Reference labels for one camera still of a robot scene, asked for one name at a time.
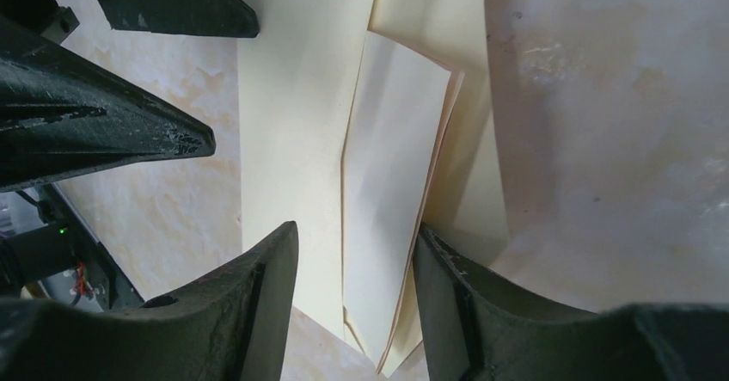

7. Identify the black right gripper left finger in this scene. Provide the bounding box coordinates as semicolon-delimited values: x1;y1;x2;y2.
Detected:
1;221;298;380

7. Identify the cream yellow envelope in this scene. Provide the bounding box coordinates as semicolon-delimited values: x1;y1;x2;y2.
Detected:
238;0;508;378

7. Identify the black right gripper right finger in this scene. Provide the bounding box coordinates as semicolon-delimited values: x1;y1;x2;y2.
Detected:
413;225;728;380

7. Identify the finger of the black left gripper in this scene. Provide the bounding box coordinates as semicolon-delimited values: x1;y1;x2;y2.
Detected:
97;0;260;39
1;19;216;192

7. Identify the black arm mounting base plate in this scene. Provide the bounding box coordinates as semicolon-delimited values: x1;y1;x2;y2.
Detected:
36;184;144;312

